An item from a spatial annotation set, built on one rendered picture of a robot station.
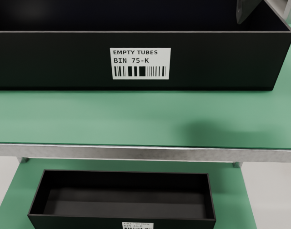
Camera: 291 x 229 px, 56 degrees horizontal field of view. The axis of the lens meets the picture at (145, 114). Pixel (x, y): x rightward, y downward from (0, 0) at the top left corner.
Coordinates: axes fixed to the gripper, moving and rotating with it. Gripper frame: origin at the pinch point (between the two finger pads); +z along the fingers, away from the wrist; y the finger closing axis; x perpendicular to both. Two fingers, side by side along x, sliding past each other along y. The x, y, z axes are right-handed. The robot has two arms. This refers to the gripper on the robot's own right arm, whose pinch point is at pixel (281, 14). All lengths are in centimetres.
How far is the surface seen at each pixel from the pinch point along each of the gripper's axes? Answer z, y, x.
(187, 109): 16.2, 9.2, 5.3
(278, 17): 11.2, -6.2, -9.0
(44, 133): 13.6, 31.5, 10.1
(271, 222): 114, -42, 24
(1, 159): 129, 100, -11
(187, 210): 75, 2, 19
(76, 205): 76, 41, 17
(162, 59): 12.5, 13.3, -2.0
